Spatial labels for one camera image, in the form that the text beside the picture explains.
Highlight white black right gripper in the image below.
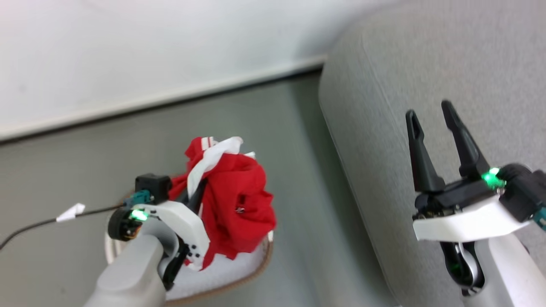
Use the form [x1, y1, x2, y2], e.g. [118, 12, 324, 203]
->
[405, 100, 534, 243]

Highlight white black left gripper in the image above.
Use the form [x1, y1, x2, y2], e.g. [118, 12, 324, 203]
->
[131, 178, 211, 291]

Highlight red and white clothing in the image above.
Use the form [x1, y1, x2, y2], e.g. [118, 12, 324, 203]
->
[168, 136, 277, 271]

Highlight white basket with brown rim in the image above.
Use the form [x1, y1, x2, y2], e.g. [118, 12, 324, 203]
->
[105, 192, 274, 307]

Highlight grey fabric sofa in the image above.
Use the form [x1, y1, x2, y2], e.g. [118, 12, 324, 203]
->
[318, 0, 546, 307]

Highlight white wall baseboard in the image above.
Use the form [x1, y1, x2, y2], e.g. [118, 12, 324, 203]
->
[0, 54, 328, 142]

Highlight white cable tag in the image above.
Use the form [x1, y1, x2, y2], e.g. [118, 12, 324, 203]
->
[55, 203, 86, 223]

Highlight thin black cable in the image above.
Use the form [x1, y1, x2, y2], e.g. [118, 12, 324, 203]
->
[0, 204, 127, 251]

